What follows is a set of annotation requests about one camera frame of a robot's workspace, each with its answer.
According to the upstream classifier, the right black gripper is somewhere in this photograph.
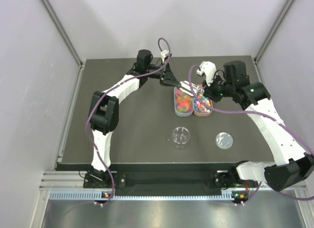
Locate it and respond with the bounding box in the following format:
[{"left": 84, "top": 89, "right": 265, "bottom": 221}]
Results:
[{"left": 202, "top": 73, "right": 235, "bottom": 103}]

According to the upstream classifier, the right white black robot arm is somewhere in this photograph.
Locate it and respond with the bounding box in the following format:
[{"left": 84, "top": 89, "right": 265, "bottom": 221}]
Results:
[{"left": 197, "top": 60, "right": 314, "bottom": 192}]

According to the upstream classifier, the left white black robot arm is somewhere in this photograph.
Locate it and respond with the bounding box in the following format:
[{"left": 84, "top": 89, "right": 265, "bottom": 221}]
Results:
[{"left": 85, "top": 49, "right": 201, "bottom": 187}]

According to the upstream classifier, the blue tray of translucent candies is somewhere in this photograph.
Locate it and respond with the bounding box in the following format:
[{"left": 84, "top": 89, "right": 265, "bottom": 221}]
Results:
[{"left": 174, "top": 87, "right": 194, "bottom": 117}]

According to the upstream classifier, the pink tray of opaque candies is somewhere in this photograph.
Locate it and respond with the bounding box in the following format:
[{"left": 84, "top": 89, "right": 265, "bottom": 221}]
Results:
[{"left": 193, "top": 85, "right": 212, "bottom": 117}]

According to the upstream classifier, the clear plastic jar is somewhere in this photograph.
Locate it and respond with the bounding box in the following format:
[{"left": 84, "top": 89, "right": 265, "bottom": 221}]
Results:
[{"left": 172, "top": 126, "right": 190, "bottom": 149}]

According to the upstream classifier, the clear round jar lid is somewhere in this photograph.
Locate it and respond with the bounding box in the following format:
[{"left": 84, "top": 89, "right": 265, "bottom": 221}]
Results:
[{"left": 215, "top": 132, "right": 234, "bottom": 150}]

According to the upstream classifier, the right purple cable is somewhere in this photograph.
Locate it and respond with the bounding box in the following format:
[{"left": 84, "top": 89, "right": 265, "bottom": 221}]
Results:
[{"left": 188, "top": 64, "right": 314, "bottom": 206}]

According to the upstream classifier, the purple cable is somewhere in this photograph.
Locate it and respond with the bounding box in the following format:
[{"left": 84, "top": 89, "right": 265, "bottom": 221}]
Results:
[
  {"left": 188, "top": 64, "right": 314, "bottom": 206},
  {"left": 49, "top": 37, "right": 173, "bottom": 214}
]

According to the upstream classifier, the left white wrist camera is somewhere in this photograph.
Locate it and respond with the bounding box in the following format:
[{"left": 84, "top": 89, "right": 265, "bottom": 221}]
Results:
[{"left": 160, "top": 50, "right": 171, "bottom": 64}]

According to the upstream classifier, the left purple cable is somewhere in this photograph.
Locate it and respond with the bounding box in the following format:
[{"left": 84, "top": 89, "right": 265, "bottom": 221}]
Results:
[{"left": 49, "top": 37, "right": 173, "bottom": 214}]

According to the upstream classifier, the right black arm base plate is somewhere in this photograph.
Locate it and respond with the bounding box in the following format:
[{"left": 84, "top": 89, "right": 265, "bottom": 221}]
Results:
[{"left": 212, "top": 171, "right": 258, "bottom": 189}]

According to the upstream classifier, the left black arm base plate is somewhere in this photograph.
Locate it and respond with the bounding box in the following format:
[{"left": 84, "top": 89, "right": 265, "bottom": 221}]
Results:
[{"left": 83, "top": 172, "right": 127, "bottom": 189}]

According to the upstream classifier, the right aluminium corner post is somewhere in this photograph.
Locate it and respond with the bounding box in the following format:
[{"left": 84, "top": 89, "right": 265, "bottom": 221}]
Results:
[{"left": 253, "top": 0, "right": 296, "bottom": 64}]

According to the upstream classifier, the aluminium corner post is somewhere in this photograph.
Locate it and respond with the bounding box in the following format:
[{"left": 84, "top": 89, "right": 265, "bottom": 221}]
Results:
[
  {"left": 253, "top": 0, "right": 296, "bottom": 64},
  {"left": 40, "top": 0, "right": 83, "bottom": 67}
]

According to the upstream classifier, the left aluminium corner post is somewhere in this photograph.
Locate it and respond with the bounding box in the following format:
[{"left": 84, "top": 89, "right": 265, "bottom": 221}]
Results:
[{"left": 40, "top": 0, "right": 83, "bottom": 67}]

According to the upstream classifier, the aluminium front frame rail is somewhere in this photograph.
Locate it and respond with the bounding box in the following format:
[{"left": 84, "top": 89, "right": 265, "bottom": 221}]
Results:
[{"left": 40, "top": 171, "right": 223, "bottom": 193}]

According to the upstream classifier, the slotted grey cable duct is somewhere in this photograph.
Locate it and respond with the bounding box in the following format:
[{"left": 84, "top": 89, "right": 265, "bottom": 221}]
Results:
[{"left": 49, "top": 190, "right": 248, "bottom": 201}]

